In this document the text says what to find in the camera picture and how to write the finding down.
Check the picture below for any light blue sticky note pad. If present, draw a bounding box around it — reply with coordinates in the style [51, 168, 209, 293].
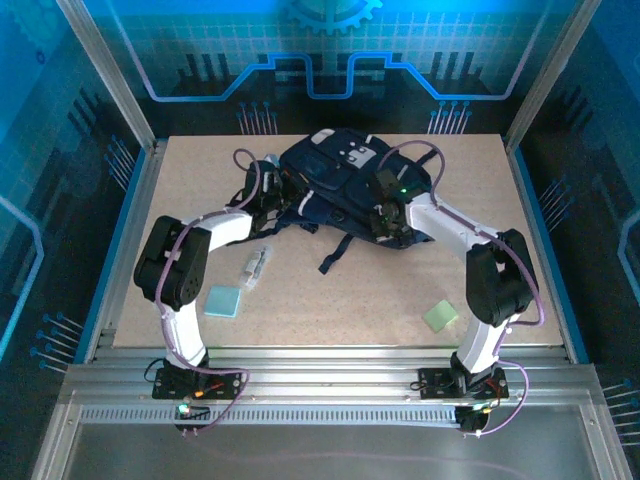
[203, 285, 243, 320]

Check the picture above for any black LED controller module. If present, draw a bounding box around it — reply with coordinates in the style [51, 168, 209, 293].
[455, 404, 490, 435]
[173, 402, 212, 437]

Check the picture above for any aluminium side rail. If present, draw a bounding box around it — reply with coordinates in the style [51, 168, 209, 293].
[82, 141, 169, 364]
[504, 141, 591, 364]

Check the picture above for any light green sticky note pad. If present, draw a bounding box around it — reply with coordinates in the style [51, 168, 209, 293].
[422, 298, 460, 333]

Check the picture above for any aluminium frame post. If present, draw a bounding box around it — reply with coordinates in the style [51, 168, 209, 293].
[54, 0, 160, 151]
[503, 0, 604, 149]

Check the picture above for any clear bag with white item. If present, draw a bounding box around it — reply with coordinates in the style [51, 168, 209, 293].
[238, 243, 275, 292]

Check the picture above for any navy blue student backpack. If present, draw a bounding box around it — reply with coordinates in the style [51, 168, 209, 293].
[249, 127, 436, 275]

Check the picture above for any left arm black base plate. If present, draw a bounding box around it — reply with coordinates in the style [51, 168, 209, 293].
[152, 367, 244, 401]

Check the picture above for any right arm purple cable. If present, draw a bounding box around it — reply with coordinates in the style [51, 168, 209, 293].
[377, 139, 546, 439]

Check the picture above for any slotted grey cable duct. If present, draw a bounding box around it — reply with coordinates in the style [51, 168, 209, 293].
[78, 405, 464, 427]

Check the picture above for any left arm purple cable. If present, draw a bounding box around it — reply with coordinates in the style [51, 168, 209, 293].
[154, 147, 264, 439]

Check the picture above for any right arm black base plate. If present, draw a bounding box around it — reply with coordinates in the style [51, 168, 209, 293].
[418, 367, 510, 401]

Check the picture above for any aluminium frame cross rail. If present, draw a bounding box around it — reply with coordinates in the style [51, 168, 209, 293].
[59, 344, 601, 407]

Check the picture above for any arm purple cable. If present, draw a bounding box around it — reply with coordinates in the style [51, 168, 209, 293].
[154, 147, 264, 439]
[377, 139, 546, 439]

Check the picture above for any steel bottom panel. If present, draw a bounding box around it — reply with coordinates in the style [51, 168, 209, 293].
[32, 424, 631, 480]

